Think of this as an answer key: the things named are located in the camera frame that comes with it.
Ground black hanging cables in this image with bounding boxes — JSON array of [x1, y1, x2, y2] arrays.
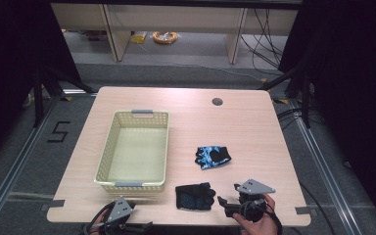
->
[[240, 8, 286, 71]]

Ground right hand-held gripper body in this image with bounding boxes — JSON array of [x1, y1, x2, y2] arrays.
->
[[235, 178, 277, 223]]

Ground person's right hand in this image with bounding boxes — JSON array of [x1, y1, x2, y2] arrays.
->
[[232, 193, 280, 235]]

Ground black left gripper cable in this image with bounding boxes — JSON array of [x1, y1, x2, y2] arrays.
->
[[83, 201, 116, 235]]

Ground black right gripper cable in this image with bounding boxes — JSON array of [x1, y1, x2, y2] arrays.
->
[[239, 199, 284, 235]]

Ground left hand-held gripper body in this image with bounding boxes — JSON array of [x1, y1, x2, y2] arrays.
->
[[103, 196, 137, 235]]

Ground aluminium floor rail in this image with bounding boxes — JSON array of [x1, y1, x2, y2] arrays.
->
[[289, 97, 362, 235], [0, 94, 63, 227]]

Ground blue patterned fingerless glove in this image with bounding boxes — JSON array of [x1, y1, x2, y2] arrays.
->
[[194, 145, 232, 170]]

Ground person's left hand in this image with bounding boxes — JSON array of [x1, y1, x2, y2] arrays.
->
[[92, 209, 110, 235]]

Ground orange cable coil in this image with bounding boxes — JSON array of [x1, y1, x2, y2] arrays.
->
[[152, 30, 179, 46]]

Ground white floor cable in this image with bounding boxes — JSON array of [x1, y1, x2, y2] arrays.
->
[[139, 42, 266, 83]]

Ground black curtain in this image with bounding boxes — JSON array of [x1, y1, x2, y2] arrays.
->
[[278, 0, 376, 226], [0, 0, 83, 168]]

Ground black fingerless glove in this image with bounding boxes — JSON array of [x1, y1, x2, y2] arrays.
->
[[174, 182, 216, 211]]

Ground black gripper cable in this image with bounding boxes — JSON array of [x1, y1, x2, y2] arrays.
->
[[239, 199, 284, 235], [83, 201, 116, 235]]

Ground black floor cable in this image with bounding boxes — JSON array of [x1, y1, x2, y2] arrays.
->
[[298, 181, 338, 235]]

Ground pale yellow plastic basket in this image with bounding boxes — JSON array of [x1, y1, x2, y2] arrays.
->
[[93, 109, 170, 194]]

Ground yellow packet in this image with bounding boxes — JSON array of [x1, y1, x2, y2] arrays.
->
[[129, 30, 148, 45]]

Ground white desk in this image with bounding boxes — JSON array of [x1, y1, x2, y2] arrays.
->
[[50, 3, 300, 65]]

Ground black metal stand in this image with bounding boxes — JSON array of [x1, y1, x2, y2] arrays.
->
[[31, 64, 96, 129], [258, 64, 311, 129]]

